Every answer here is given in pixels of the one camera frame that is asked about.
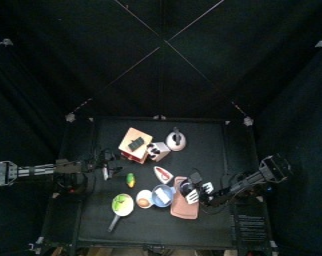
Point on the yellow green toy corn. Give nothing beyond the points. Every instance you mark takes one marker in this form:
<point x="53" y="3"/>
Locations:
<point x="130" y="180"/>

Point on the wooden toy stove box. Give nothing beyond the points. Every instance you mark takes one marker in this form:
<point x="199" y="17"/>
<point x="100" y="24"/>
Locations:
<point x="134" y="145"/>

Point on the blue toy pot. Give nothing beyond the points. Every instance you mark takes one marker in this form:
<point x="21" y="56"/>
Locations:
<point x="162" y="196"/>

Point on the brown toy bread roll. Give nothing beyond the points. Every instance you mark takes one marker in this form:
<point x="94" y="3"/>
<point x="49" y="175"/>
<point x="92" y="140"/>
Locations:
<point x="142" y="202"/>

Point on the white toy block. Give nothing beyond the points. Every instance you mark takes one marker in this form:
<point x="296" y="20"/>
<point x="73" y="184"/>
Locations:
<point x="162" y="197"/>

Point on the white toy toaster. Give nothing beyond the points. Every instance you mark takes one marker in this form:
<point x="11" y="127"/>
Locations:
<point x="157" y="151"/>

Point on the white red toy iron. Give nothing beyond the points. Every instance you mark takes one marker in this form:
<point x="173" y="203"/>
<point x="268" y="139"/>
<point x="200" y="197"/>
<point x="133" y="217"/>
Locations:
<point x="162" y="174"/>

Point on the toy frying pan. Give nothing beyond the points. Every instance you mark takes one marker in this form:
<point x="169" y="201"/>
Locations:
<point x="121" y="208"/>

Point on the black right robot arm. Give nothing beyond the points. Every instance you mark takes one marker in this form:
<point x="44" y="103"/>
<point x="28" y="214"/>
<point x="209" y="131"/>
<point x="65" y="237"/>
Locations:
<point x="256" y="178"/>

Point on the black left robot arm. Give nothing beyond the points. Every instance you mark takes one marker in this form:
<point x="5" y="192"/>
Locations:
<point x="37" y="170"/>

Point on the black toy grill plate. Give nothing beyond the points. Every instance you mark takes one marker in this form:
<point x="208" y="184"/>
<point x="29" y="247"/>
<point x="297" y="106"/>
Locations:
<point x="136" y="144"/>

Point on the green toy vegetable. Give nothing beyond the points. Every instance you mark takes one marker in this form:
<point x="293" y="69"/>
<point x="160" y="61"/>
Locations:
<point x="118" y="202"/>

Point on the dark round bowl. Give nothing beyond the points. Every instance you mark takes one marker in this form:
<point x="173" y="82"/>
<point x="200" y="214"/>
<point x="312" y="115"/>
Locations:
<point x="185" y="187"/>

